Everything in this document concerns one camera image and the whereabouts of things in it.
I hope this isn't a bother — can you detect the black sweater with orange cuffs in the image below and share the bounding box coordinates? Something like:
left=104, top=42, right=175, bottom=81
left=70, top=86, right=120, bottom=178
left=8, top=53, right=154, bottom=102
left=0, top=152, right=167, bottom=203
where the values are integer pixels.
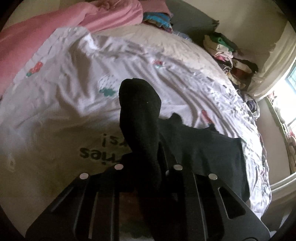
left=119, top=79, right=249, bottom=240

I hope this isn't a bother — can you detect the striped folded clothes pile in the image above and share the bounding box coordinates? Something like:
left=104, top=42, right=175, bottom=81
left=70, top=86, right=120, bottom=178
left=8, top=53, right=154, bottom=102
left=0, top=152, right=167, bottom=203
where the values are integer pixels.
left=142, top=12, right=173, bottom=33

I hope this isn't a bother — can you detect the white patterned duvet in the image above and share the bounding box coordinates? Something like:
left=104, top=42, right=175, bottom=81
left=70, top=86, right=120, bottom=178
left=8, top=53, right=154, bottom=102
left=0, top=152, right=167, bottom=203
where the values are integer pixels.
left=1, top=25, right=271, bottom=234

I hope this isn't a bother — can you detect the cream curtain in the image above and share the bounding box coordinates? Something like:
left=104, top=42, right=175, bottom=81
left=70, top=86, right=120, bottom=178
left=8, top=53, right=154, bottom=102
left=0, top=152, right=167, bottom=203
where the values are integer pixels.
left=247, top=22, right=295, bottom=101

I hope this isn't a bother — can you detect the pink blanket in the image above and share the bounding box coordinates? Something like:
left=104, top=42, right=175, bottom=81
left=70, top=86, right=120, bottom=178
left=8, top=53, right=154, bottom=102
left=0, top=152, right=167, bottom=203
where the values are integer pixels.
left=1, top=1, right=172, bottom=94

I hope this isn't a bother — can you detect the grey padded headboard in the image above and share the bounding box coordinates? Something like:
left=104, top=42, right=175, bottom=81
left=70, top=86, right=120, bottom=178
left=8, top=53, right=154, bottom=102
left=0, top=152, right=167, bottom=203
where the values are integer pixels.
left=166, top=0, right=219, bottom=46

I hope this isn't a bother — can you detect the window with frame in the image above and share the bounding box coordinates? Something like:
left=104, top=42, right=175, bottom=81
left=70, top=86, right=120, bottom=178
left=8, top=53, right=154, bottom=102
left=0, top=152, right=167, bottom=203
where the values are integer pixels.
left=267, top=63, right=295, bottom=174

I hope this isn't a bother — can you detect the folded clothes stack by wall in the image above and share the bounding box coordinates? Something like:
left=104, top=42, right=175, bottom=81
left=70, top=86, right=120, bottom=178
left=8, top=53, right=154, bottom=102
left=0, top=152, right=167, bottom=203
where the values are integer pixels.
left=203, top=32, right=259, bottom=91

